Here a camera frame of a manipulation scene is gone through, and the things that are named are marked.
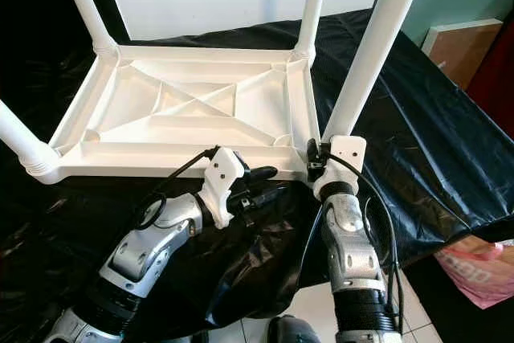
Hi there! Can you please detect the white plastic table top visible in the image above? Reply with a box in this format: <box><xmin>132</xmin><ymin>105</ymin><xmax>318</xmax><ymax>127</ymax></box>
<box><xmin>40</xmin><ymin>42</ymin><xmax>322</xmax><ymax>186</ymax></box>

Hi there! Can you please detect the black plastic table cloth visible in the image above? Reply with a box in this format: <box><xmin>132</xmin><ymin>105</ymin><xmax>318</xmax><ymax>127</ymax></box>
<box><xmin>0</xmin><ymin>10</ymin><xmax>514</xmax><ymax>343</ymax></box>

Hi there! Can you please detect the grey robot right leg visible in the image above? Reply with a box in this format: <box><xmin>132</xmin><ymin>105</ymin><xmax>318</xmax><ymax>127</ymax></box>
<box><xmin>269</xmin><ymin>315</ymin><xmax>322</xmax><ymax>343</ymax></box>

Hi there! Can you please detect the brown wooden cabinet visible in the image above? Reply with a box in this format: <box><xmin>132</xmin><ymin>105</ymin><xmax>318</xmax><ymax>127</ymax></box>
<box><xmin>422</xmin><ymin>18</ymin><xmax>505</xmax><ymax>87</ymax></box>

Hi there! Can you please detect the pink plastic bag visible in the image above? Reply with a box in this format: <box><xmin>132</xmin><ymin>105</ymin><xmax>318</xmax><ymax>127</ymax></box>
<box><xmin>434</xmin><ymin>235</ymin><xmax>514</xmax><ymax>310</ymax></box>

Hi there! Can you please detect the dark red furniture piece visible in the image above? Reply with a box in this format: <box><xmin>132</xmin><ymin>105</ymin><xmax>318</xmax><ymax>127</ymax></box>
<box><xmin>470</xmin><ymin>30</ymin><xmax>514</xmax><ymax>115</ymax></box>

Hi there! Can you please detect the black door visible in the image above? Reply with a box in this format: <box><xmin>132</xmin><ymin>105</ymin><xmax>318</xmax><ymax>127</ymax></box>
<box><xmin>0</xmin><ymin>0</ymin><xmax>129</xmax><ymax>103</ymax></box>

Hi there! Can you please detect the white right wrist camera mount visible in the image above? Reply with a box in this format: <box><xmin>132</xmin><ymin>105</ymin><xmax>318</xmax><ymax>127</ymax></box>
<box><xmin>313</xmin><ymin>136</ymin><xmax>367</xmax><ymax>199</ymax></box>

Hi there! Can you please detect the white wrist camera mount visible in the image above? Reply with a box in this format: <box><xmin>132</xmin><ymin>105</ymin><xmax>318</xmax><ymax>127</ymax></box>
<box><xmin>313</xmin><ymin>136</ymin><xmax>367</xmax><ymax>199</ymax></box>
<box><xmin>201</xmin><ymin>148</ymin><xmax>248</xmax><ymax>229</ymax></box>

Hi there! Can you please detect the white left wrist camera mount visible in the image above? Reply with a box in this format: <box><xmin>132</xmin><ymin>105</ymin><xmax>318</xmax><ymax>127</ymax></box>
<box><xmin>201</xmin><ymin>148</ymin><xmax>248</xmax><ymax>229</ymax></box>

